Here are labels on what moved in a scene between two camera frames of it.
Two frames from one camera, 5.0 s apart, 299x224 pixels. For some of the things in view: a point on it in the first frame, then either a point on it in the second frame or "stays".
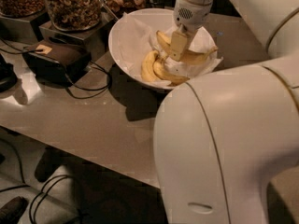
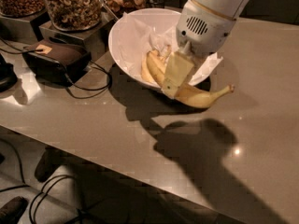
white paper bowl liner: x=133 y=39 stays
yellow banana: x=188 y=57 to x=188 y=94
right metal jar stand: x=94 y=38 stays
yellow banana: x=148 y=73 stays
